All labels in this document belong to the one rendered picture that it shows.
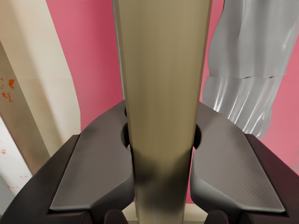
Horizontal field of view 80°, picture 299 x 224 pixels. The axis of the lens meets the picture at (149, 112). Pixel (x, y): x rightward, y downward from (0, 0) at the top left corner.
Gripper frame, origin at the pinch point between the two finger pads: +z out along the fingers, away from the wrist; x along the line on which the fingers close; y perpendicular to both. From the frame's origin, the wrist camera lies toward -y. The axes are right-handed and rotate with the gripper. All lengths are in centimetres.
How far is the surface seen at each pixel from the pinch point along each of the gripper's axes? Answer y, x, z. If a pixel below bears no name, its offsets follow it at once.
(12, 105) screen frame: 2.0, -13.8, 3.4
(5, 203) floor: 177, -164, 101
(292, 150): 9.5, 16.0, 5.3
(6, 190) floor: 154, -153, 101
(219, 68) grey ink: -0.8, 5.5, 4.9
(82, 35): -3.8, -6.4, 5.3
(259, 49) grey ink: -2.4, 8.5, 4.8
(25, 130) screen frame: 5.0, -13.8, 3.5
